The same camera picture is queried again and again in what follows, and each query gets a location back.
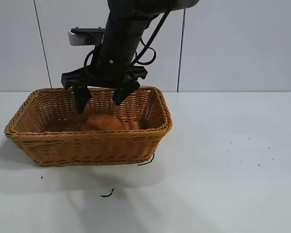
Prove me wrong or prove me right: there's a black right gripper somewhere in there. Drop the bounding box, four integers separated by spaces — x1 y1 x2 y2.
61 44 149 115

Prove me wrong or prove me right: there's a short black cable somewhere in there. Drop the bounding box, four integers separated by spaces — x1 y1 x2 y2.
83 49 96 68

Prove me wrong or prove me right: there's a short wavy black thread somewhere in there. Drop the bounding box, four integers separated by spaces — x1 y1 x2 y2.
100 188 115 198

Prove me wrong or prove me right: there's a long looped black cable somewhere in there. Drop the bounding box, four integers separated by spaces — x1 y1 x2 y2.
132 8 173 67

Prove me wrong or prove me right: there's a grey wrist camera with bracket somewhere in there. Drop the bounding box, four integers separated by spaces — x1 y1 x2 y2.
67 27 106 47

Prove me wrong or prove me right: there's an orange toy fruit with stem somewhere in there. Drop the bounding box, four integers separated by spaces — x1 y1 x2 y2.
81 114 123 133

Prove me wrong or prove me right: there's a long curved black thread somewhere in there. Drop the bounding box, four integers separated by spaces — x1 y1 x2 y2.
137 153 155 167

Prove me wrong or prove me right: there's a brown woven wicker basket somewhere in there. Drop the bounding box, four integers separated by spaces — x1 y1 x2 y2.
4 85 174 167

